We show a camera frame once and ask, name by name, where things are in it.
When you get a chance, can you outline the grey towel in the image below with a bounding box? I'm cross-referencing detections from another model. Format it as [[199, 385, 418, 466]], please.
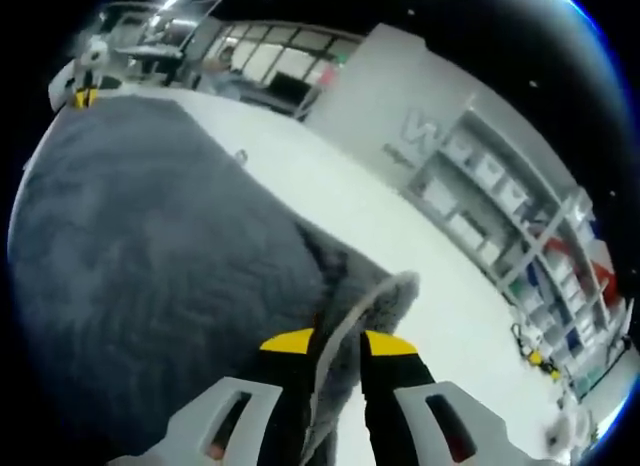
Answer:
[[9, 93, 422, 466]]

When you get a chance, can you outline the grey office desk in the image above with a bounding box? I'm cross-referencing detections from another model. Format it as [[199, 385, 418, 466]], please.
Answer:
[[113, 42, 182, 83]]

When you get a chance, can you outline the small yellow white device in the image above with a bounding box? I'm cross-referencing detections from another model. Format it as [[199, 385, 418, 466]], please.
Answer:
[[508, 319, 562, 383]]

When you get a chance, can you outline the small black desk monitor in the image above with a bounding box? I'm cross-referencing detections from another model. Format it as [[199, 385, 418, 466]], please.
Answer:
[[271, 71, 315, 106]]

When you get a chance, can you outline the grey metal shelf rack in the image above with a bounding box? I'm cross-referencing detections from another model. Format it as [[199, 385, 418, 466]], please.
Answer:
[[403, 107, 627, 403]]

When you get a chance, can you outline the row of white storage boxes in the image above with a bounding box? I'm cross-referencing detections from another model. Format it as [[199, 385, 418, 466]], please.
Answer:
[[424, 135, 602, 368]]

